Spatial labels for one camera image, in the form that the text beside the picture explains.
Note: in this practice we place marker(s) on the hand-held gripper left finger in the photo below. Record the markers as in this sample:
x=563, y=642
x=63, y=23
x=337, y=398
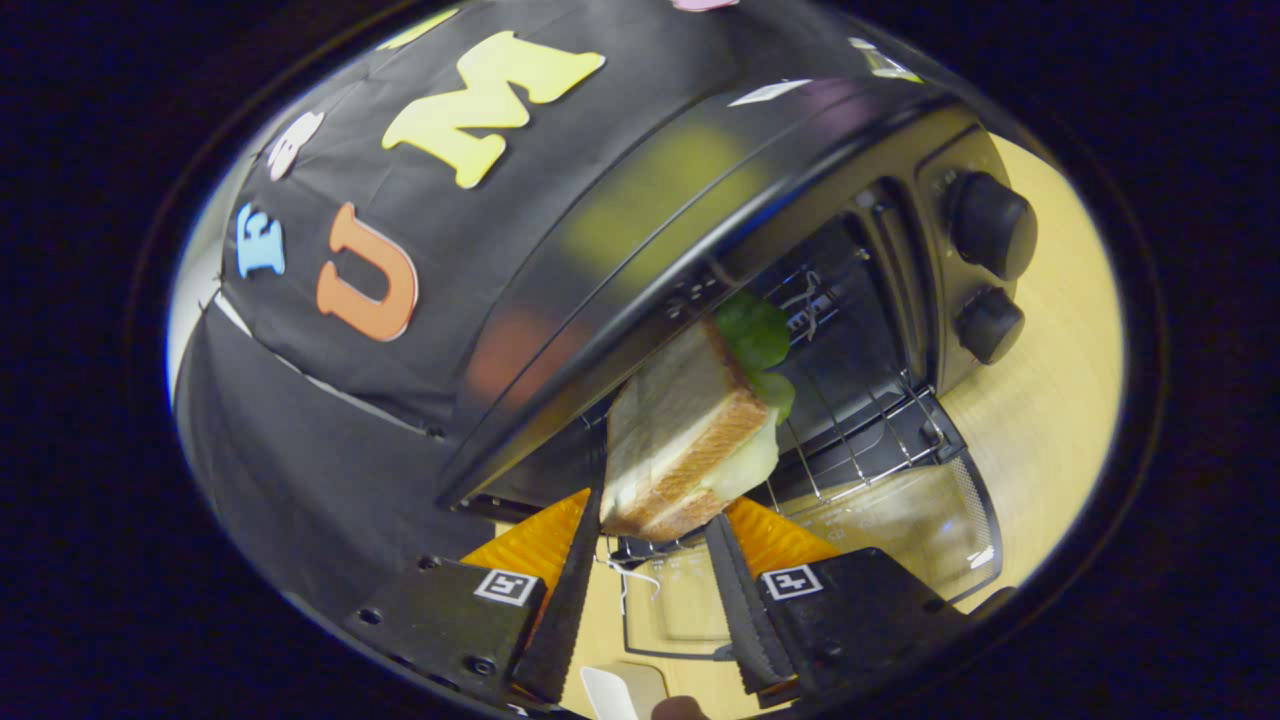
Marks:
x=570, y=620

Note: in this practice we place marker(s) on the toasted sandwich with lettuce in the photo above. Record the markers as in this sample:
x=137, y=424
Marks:
x=680, y=420

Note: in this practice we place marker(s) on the black toaster oven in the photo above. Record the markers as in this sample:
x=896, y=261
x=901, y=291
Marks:
x=640, y=220

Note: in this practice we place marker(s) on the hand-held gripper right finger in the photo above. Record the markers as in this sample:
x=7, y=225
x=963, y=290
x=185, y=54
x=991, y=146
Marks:
x=740, y=610

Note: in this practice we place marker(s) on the white plastic tray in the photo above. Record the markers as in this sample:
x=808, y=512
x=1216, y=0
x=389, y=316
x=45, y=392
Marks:
x=610, y=692

